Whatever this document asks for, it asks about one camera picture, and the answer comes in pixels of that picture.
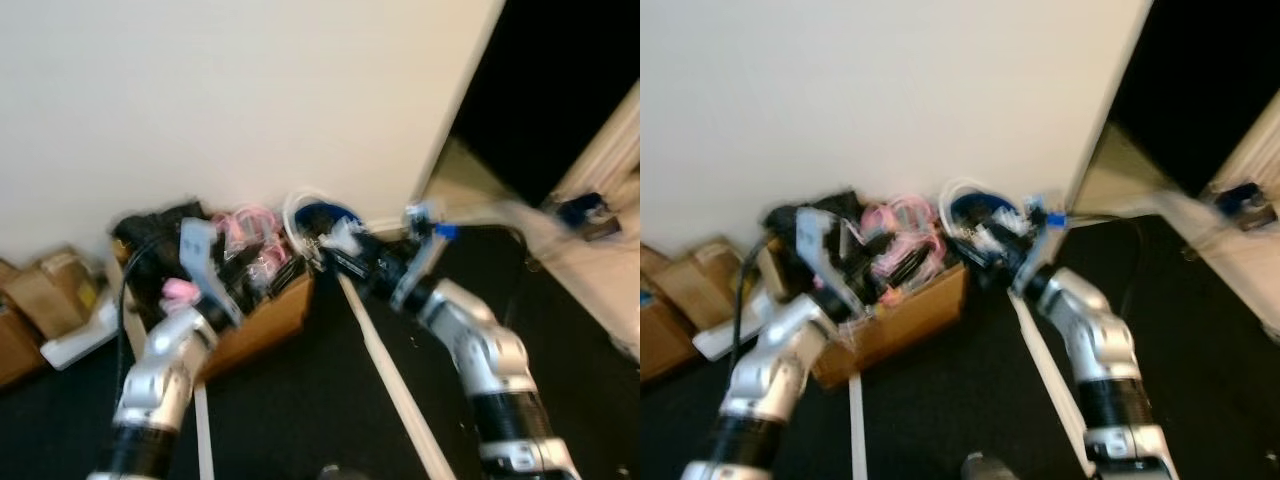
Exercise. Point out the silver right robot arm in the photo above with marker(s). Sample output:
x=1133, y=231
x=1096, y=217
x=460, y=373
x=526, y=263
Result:
x=1100, y=340
x=480, y=350

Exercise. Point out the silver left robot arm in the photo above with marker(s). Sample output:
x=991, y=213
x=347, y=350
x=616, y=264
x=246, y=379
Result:
x=160, y=375
x=770, y=375

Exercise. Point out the open brown cardboard box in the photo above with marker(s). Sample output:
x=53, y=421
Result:
x=905, y=325
x=265, y=320

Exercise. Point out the blue round object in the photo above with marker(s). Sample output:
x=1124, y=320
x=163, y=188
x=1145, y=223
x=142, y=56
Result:
x=975, y=208
x=325, y=212

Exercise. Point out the pink plastic packets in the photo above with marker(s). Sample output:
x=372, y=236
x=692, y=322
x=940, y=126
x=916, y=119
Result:
x=250, y=225
x=890, y=220

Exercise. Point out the long white floor strip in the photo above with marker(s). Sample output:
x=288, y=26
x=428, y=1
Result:
x=395, y=385
x=1050, y=380

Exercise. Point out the short white floor strip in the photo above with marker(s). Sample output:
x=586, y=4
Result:
x=204, y=430
x=856, y=430

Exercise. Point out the small brown cardboard box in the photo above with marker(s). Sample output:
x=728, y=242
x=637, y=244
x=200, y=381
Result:
x=660, y=340
x=55, y=290
x=700, y=285
x=15, y=345

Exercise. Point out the white flat device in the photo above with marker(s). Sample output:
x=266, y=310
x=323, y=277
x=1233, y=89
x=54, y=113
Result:
x=80, y=340

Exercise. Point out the grey robot leg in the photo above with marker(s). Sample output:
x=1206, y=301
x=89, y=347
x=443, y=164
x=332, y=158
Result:
x=985, y=468
x=342, y=473

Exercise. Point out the black and blue object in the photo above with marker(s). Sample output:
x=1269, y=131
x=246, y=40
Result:
x=580, y=212
x=1245, y=200

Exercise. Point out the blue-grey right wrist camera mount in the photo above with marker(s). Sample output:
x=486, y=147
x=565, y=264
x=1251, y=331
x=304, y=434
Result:
x=420, y=255
x=1035, y=255

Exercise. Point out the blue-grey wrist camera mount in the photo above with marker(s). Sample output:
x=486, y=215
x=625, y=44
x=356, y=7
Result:
x=420, y=255
x=815, y=245
x=198, y=250
x=1035, y=255

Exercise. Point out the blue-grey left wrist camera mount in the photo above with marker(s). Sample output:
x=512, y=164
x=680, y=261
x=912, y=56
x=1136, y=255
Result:
x=815, y=245
x=198, y=250

